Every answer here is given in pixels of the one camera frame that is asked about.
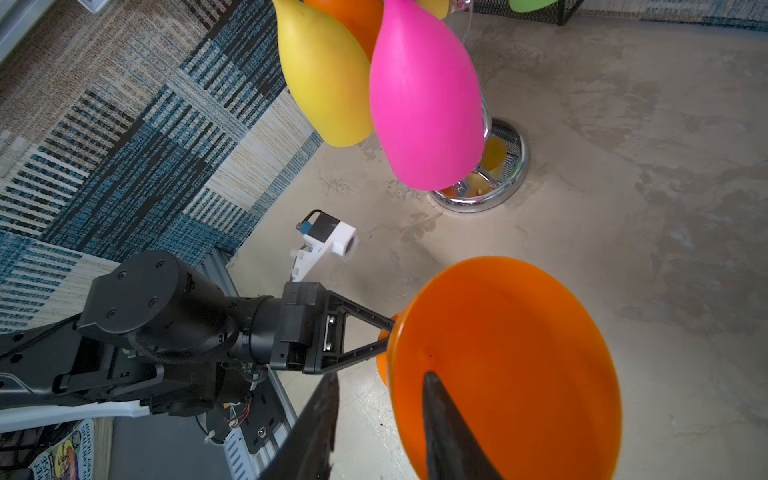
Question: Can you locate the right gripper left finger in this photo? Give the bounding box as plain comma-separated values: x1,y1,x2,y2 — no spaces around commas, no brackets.
259,373,340,480

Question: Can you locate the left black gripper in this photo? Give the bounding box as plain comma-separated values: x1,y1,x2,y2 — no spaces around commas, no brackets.
269,282,395,375

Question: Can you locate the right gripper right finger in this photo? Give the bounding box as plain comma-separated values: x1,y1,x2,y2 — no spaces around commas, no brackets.
422,371,501,480

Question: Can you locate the orange front wine glass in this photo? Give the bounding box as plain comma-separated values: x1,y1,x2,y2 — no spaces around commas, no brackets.
379,256,622,479

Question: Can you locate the orange wine glass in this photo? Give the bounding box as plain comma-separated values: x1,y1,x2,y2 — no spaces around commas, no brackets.
306,0,384,61
379,256,622,479

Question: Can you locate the chrome wine glass rack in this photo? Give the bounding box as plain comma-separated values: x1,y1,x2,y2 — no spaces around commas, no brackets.
429,101,530,214

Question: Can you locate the pink wine glass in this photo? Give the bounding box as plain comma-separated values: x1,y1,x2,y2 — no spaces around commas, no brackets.
370,1,485,191

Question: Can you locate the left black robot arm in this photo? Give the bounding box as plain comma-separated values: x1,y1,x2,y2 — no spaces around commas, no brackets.
1,250,394,432

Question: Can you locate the orange back wine glass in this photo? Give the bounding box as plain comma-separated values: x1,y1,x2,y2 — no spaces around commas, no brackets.
306,0,384,61

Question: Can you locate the amber yellow wine glass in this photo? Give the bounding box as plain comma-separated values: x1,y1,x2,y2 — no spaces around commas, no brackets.
417,0,451,20

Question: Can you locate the green wine glass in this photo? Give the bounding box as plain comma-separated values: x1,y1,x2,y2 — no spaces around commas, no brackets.
508,0,557,14

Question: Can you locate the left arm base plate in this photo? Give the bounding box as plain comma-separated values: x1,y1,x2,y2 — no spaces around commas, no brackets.
224,369,298,480

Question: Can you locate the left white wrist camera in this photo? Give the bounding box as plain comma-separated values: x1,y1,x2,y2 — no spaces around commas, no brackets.
290,209,357,282

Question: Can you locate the black wire shelf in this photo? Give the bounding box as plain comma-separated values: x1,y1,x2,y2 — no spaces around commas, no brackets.
473,0,584,26

